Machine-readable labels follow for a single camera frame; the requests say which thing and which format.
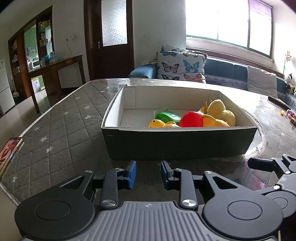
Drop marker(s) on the blue cushion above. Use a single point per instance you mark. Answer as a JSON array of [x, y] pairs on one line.
[[144, 71]]

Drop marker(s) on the black cardboard box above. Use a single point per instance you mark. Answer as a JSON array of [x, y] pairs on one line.
[[127, 134]]

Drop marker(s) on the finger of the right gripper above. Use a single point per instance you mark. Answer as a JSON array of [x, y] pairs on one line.
[[269, 165], [288, 160]]

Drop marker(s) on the white refrigerator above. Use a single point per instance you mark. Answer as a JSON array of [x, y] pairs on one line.
[[6, 97]]

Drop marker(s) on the dark blue sofa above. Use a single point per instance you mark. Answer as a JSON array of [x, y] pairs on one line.
[[232, 74]]

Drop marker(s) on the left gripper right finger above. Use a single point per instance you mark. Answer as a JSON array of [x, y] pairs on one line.
[[182, 181]]

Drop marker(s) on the window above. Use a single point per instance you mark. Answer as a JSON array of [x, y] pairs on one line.
[[244, 24]]

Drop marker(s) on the red plastic ball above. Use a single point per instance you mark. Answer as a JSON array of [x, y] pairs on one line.
[[191, 119]]

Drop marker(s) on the dark wooden console table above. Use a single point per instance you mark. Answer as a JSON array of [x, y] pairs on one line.
[[52, 80]]

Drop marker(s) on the orange rubber whale toy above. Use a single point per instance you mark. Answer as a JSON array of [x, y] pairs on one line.
[[210, 121]]

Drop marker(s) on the butterfly print pillow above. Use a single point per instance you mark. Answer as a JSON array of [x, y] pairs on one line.
[[181, 65]]

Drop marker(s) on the yellow rubber duck toy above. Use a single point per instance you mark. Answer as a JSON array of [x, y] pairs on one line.
[[156, 123]]

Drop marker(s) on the smartphone with red case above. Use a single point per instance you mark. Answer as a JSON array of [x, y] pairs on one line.
[[8, 151]]

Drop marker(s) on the dark wooden door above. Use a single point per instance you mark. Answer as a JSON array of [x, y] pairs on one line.
[[108, 27]]

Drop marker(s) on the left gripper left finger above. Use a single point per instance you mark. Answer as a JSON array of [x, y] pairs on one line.
[[115, 180]]

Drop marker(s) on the black knife handle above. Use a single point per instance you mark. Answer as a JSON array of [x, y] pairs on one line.
[[278, 102]]

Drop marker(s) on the dark wooden shelf cabinet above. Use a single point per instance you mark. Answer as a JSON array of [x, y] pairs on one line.
[[27, 47]]

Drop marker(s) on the yellow plush toy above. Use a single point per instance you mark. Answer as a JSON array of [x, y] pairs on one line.
[[218, 110]]

